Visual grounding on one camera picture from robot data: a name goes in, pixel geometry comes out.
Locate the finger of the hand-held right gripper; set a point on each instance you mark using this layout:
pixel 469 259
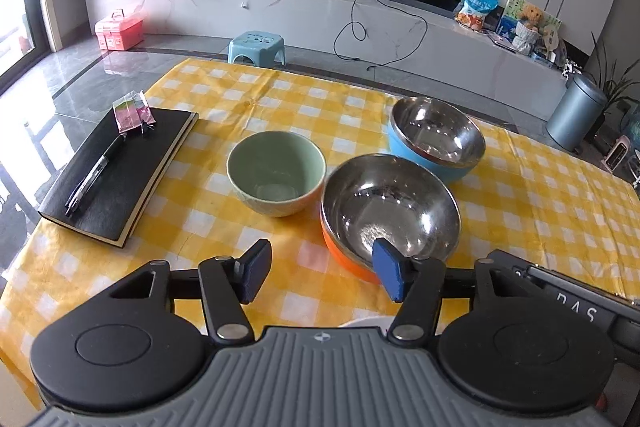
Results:
pixel 510 259

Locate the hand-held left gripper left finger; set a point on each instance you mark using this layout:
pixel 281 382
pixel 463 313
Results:
pixel 255 269

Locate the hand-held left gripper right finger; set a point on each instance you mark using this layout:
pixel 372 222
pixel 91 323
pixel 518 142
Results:
pixel 389 269

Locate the white fruit print plate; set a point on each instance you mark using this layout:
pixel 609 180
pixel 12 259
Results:
pixel 367 323

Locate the orange steel bowl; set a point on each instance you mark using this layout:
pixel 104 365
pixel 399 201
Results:
pixel 400 197

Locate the green ceramic bowl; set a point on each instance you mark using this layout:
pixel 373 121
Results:
pixel 275 167

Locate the blue steel bowl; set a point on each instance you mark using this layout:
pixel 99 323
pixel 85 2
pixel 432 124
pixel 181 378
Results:
pixel 435 132

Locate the small pink heater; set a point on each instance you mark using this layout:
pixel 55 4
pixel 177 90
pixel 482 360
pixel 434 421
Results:
pixel 617 154

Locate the black notebook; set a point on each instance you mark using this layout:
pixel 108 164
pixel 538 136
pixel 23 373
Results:
pixel 135 177

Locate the grey trash can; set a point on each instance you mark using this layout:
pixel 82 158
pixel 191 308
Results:
pixel 575 112

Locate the yellow checkered tablecloth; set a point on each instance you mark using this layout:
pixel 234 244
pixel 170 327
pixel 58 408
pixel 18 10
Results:
pixel 300 107

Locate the black pen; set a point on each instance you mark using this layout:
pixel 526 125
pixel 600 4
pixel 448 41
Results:
pixel 92 177

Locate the pink packet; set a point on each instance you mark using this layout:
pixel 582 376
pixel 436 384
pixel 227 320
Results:
pixel 131 112

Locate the potted long leaf plant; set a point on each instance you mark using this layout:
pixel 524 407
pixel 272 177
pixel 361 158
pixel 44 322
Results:
pixel 612 82

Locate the flat laptop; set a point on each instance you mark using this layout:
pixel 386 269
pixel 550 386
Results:
pixel 500 42

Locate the round paper fan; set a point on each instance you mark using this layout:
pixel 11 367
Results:
pixel 551 37

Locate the blue plastic stool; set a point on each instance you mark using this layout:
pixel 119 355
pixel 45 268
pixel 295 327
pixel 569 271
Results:
pixel 255 42

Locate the green painting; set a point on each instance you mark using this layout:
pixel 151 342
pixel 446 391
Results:
pixel 510 19

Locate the brown teddy bear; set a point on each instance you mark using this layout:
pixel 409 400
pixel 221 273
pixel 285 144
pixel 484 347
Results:
pixel 532 14

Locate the blue snack bag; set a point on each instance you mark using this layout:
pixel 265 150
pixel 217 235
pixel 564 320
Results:
pixel 475 7

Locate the white marble television cabinet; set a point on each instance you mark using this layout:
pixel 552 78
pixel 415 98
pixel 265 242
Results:
pixel 300 14

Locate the pink storage box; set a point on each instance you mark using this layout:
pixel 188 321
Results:
pixel 117 32

